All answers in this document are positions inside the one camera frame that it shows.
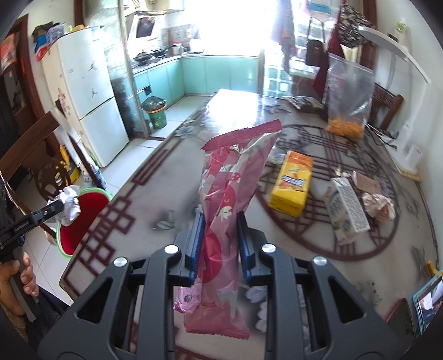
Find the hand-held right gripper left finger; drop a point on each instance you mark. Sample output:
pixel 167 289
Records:
pixel 197 242

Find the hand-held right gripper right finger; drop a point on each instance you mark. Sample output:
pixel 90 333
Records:
pixel 244 245

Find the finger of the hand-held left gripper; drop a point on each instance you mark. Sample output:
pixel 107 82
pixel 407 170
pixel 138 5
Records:
pixel 46 212

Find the white paper ball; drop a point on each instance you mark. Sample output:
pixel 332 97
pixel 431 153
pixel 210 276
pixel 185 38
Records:
pixel 67 206

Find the red bucket green rim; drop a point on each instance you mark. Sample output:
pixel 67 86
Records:
pixel 86 221

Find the pink wrapper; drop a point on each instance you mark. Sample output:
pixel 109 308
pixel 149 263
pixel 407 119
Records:
pixel 225 194

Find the orange yellow box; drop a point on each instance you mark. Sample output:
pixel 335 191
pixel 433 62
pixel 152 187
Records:
pixel 290 183

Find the clear plastic wrapper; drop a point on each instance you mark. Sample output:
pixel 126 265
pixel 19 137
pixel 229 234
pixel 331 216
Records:
pixel 278 155

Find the white milk carton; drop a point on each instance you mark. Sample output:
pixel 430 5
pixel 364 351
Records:
pixel 349 211

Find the brown cardboard piece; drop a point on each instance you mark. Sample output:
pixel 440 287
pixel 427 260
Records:
pixel 368 182

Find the patterned wrapper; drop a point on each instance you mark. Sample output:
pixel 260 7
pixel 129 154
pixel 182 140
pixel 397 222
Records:
pixel 379 207

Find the green kitchen trash bin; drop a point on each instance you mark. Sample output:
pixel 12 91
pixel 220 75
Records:
pixel 155 114

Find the person's left hand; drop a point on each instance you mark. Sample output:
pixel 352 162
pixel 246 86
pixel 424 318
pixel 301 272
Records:
pixel 14 287

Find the yellow bag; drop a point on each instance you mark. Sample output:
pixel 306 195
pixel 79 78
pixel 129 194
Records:
pixel 67 164

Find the carved dark wooden chair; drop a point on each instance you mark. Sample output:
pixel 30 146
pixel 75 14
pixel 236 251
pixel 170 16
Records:
pixel 34 145

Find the white refrigerator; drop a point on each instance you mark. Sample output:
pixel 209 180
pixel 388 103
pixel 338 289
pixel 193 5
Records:
pixel 90 97

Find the dark snack packet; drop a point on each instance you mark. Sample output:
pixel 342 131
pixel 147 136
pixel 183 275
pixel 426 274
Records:
pixel 306 103

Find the red hanging decoration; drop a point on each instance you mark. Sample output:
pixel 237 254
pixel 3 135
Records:
pixel 7 53

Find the blue red carton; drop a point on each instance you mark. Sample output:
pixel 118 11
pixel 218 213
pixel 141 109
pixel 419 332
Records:
pixel 43 48

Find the teal kitchen base cabinets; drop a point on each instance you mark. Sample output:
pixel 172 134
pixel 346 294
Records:
pixel 207 74

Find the dark red flat case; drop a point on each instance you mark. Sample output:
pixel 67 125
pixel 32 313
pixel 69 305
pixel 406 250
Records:
pixel 399 316

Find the white power strip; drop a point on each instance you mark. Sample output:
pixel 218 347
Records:
pixel 382 136

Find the zip bag with orange snacks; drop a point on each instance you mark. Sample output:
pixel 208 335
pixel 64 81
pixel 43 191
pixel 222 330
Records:
pixel 349 104

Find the clear plastic container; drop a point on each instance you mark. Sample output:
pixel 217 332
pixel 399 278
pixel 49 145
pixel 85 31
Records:
pixel 56 33

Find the black wok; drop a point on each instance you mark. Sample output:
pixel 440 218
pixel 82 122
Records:
pixel 142 56

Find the dark green cloth bundle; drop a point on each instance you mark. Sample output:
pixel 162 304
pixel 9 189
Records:
pixel 43 29

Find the white cup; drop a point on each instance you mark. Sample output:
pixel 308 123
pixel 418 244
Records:
pixel 414 155

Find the black frying pan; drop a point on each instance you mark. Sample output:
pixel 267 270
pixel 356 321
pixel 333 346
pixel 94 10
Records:
pixel 161 52

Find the phone showing video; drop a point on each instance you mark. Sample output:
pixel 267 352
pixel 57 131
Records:
pixel 429 304

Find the dark red hanging cloth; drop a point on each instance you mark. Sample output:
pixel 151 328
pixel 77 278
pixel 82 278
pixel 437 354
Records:
pixel 327 69

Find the plain wooden chair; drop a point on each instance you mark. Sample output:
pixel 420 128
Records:
pixel 387 107

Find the black handbag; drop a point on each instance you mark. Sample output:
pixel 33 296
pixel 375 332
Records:
pixel 315 53

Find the range hood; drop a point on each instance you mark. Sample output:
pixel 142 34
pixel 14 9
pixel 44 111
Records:
pixel 145 27

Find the blue red hanging towel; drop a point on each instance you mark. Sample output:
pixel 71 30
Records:
pixel 285 31

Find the black white patterned bag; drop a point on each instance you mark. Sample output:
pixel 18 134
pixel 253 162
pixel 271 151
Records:
pixel 354 27

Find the white desk lamp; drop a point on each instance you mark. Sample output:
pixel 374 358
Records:
pixel 398 48

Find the white blue smiley bag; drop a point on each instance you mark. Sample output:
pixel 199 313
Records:
pixel 320 6

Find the teal wall cabinet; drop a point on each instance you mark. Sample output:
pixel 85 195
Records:
pixel 169 4

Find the white green wall device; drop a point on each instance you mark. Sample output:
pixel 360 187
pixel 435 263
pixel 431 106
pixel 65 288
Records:
pixel 401 27

